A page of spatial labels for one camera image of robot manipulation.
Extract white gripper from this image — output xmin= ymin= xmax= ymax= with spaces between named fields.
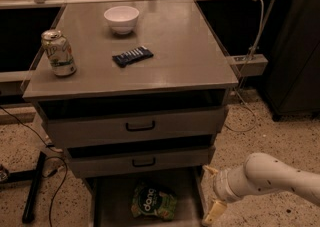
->
xmin=202 ymin=165 xmax=248 ymax=226

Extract white ceramic bowl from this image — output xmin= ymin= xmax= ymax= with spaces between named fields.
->
xmin=104 ymin=6 xmax=140 ymax=35

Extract dark cabinet at right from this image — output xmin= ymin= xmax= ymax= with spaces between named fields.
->
xmin=261 ymin=0 xmax=320 ymax=121

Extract grey drawer cabinet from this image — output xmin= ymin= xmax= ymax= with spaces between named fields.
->
xmin=24 ymin=0 xmax=237 ymax=227

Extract middle grey drawer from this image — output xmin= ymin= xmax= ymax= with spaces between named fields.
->
xmin=69 ymin=146 xmax=215 ymax=178

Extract bottom grey drawer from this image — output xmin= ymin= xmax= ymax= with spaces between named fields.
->
xmin=89 ymin=167 xmax=206 ymax=227

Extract dark blue snack bar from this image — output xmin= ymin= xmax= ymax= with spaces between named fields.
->
xmin=112 ymin=46 xmax=153 ymax=68

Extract grey metal bracket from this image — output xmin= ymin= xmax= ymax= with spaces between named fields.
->
xmin=227 ymin=54 xmax=268 ymax=78

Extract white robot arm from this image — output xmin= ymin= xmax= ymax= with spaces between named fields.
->
xmin=202 ymin=153 xmax=320 ymax=226

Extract black floor stand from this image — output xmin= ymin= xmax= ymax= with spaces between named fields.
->
xmin=0 ymin=152 xmax=46 ymax=224

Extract grey drawer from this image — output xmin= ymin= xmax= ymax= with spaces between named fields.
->
xmin=69 ymin=146 xmax=215 ymax=178
xmin=42 ymin=107 xmax=227 ymax=148
xmin=89 ymin=167 xmax=206 ymax=227

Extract top grey drawer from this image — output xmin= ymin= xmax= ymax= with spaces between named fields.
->
xmin=42 ymin=107 xmax=227 ymax=148

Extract black floor cable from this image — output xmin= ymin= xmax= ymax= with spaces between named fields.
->
xmin=0 ymin=105 xmax=69 ymax=227

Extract green rice chip bag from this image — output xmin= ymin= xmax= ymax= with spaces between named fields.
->
xmin=131 ymin=180 xmax=178 ymax=221

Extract white power cable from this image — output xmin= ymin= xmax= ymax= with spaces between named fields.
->
xmin=223 ymin=0 xmax=266 ymax=134

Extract green white soda can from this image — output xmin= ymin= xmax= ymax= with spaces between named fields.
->
xmin=41 ymin=29 xmax=77 ymax=77

